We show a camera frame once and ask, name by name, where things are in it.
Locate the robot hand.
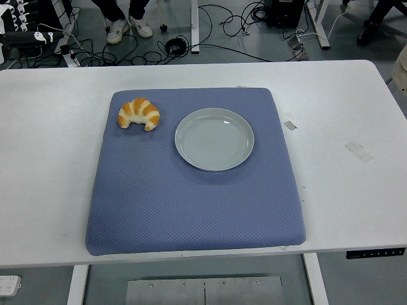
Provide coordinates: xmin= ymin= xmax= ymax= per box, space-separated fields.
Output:
xmin=0 ymin=0 xmax=64 ymax=64

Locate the croissant bread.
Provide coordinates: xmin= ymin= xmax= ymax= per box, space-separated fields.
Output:
xmin=117 ymin=97 xmax=160 ymax=132

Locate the grey round plate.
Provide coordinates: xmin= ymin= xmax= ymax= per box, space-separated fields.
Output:
xmin=174 ymin=107 xmax=256 ymax=173

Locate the floor power strip with plugs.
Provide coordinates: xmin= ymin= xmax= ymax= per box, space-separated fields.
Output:
xmin=59 ymin=44 xmax=81 ymax=68

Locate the person's right leg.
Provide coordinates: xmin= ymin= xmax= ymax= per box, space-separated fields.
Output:
xmin=92 ymin=0 xmax=128 ymax=24

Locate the person's right white shoe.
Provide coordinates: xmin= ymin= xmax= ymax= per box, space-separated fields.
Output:
xmin=106 ymin=18 xmax=130 ymax=45

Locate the person's white shoe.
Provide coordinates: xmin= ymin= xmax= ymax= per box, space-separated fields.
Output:
xmin=128 ymin=15 xmax=154 ymax=39
xmin=106 ymin=18 xmax=130 ymax=45

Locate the person's left white shoe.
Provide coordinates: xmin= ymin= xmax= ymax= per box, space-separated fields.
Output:
xmin=128 ymin=15 xmax=154 ymax=39

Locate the person's left leg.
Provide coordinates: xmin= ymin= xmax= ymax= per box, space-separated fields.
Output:
xmin=128 ymin=0 xmax=151 ymax=20

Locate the blue quilted mat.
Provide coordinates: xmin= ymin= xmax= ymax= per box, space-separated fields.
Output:
xmin=85 ymin=87 xmax=308 ymax=257

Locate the white power strip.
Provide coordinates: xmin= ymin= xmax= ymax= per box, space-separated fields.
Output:
xmin=0 ymin=274 xmax=22 ymax=297

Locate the white table leg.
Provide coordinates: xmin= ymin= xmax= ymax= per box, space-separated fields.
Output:
xmin=302 ymin=253 xmax=330 ymax=305
xmin=66 ymin=264 xmax=90 ymax=305

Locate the black equipment box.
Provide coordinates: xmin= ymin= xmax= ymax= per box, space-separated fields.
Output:
xmin=266 ymin=0 xmax=301 ymax=28

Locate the grey metal floor pedal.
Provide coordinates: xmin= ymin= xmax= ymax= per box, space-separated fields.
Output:
xmin=287 ymin=37 xmax=310 ymax=62

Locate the person's black shoe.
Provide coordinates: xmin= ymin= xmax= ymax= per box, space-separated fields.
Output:
xmin=356 ymin=19 xmax=380 ymax=46

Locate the large grey tape piece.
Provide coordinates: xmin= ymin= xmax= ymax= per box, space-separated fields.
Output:
xmin=344 ymin=140 xmax=375 ymax=164

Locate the person's dark leg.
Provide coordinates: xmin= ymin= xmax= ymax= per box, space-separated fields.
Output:
xmin=368 ymin=0 xmax=407 ymax=25

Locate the beige fabric object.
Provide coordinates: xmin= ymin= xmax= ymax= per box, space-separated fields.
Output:
xmin=390 ymin=44 xmax=407 ymax=93

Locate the black table control panel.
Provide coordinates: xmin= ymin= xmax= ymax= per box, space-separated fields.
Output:
xmin=346 ymin=247 xmax=407 ymax=260

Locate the coiled black cable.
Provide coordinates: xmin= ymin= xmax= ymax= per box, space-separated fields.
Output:
xmin=165 ymin=37 xmax=188 ymax=55

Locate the long black cable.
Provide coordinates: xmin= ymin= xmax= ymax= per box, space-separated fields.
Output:
xmin=199 ymin=43 xmax=275 ymax=63

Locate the looped black cable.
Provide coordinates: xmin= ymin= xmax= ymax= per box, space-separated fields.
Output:
xmin=221 ymin=0 xmax=268 ymax=38

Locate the white cable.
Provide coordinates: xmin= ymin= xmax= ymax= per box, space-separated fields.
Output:
xmin=294 ymin=11 xmax=347 ymax=41

